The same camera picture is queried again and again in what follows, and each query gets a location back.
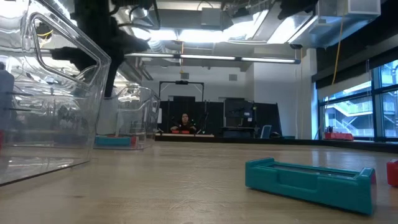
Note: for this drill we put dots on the black partition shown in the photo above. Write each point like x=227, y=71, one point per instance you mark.
x=211, y=115

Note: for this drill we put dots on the clear plastic bin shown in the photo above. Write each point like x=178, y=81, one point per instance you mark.
x=136, y=124
x=46, y=137

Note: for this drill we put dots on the teal rectangular plastic case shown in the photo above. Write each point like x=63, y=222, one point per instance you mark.
x=112, y=141
x=311, y=189

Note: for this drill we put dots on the black window frame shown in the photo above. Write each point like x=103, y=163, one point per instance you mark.
x=375, y=109

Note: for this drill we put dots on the silver rectangular air duct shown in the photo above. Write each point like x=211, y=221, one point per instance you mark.
x=304, y=31

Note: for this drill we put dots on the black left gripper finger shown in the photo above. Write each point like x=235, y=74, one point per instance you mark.
x=81, y=57
x=112, y=77

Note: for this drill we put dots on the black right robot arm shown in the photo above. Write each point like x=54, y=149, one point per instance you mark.
x=298, y=7

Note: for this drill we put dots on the wooden workbench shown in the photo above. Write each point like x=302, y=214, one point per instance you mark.
x=186, y=135

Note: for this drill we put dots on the person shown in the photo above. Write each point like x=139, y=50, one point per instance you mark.
x=184, y=124

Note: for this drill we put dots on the black monitor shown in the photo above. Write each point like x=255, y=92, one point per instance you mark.
x=239, y=109

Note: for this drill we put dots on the long ceiling light strip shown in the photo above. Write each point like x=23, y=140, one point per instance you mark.
x=205, y=57

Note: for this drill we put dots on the silver round air duct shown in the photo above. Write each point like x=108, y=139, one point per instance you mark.
x=140, y=12

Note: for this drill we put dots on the black rig frame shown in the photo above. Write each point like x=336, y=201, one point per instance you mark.
x=182, y=82

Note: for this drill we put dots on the red box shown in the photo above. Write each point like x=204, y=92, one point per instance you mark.
x=339, y=136

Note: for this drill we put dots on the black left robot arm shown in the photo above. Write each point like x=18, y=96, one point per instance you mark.
x=93, y=15

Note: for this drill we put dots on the blue office chair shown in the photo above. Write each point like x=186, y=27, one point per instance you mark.
x=264, y=132

